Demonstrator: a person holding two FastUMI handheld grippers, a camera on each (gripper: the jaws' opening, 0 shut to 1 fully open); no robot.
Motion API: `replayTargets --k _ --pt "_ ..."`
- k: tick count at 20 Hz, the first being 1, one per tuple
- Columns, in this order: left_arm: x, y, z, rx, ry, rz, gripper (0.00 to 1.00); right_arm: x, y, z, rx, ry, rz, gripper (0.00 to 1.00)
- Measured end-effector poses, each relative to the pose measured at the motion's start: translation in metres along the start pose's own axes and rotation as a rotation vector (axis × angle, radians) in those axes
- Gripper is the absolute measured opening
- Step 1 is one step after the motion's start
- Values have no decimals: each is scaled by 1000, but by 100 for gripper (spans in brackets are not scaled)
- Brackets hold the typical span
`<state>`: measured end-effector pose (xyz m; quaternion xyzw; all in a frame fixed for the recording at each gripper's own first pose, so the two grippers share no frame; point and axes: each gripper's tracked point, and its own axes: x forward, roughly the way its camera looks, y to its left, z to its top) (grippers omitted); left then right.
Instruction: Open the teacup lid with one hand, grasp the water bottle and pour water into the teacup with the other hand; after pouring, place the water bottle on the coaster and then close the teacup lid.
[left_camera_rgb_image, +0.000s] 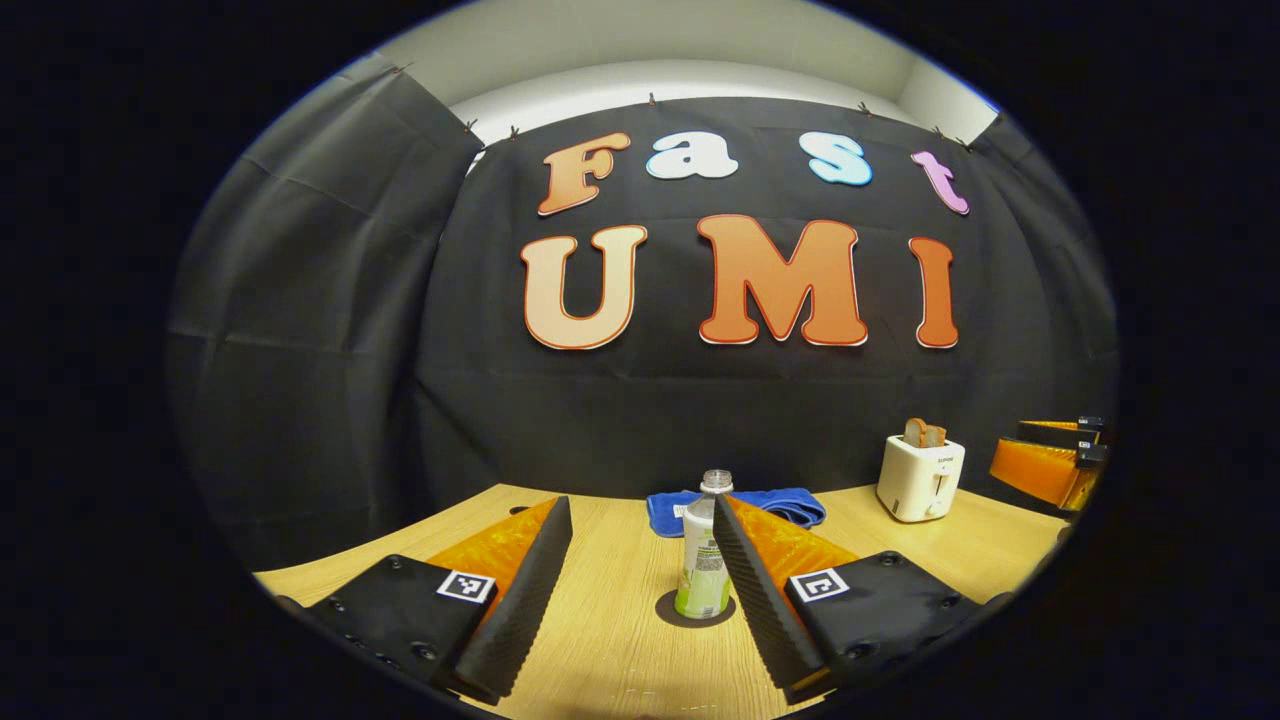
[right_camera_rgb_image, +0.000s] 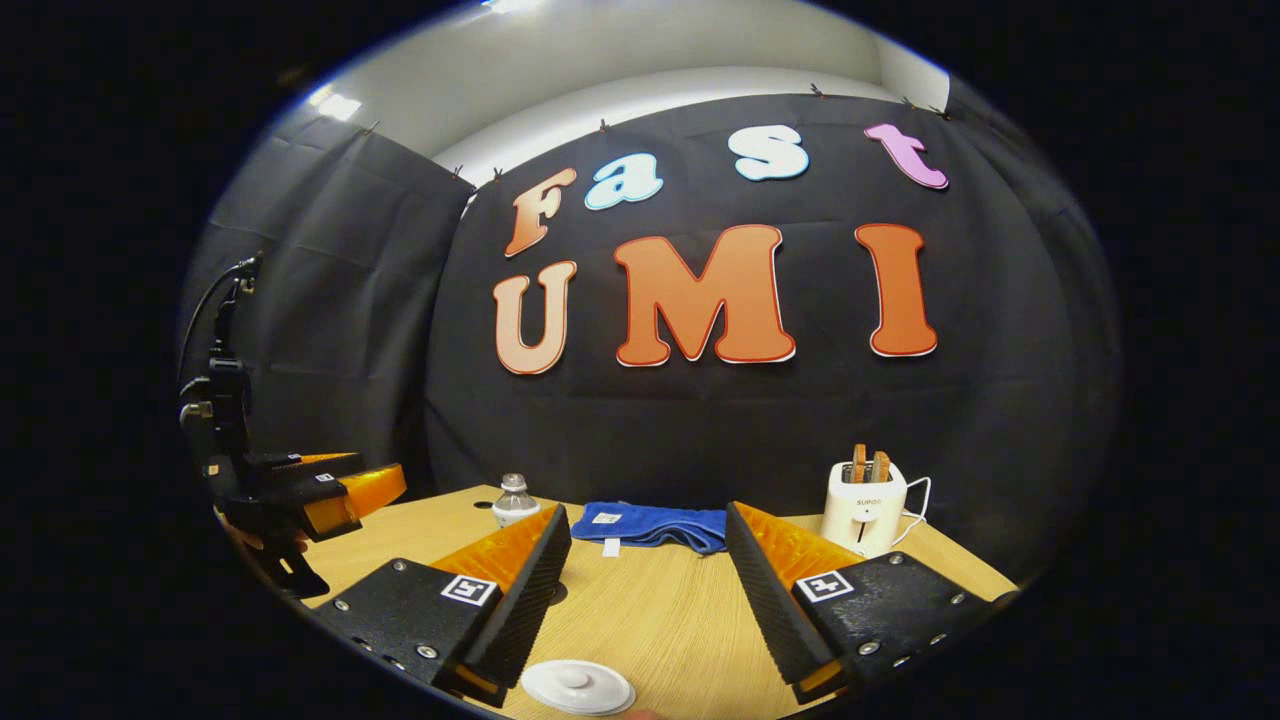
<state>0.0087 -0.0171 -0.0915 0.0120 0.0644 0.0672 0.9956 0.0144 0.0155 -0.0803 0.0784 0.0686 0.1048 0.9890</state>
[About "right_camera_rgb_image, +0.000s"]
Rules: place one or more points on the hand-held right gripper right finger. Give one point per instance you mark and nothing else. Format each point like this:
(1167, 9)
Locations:
(770, 610)

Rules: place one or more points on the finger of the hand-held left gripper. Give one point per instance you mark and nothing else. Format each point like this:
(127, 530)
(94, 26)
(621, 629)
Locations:
(350, 500)
(300, 462)

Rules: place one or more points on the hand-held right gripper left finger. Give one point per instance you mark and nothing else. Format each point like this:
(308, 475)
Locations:
(525, 610)

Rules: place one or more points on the white teacup lid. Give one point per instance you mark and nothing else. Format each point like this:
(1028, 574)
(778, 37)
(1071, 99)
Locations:
(578, 690)

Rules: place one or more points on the clear white-labelled water bottle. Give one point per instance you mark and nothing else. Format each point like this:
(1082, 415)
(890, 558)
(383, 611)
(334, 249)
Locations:
(513, 505)

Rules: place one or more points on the cream toaster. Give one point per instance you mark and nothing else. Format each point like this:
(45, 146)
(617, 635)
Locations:
(860, 515)

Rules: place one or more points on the blue folded towel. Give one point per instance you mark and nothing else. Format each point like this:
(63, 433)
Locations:
(650, 525)

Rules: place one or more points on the toast bread slice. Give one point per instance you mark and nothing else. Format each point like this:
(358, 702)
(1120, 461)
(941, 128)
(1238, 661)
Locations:
(859, 465)
(881, 468)

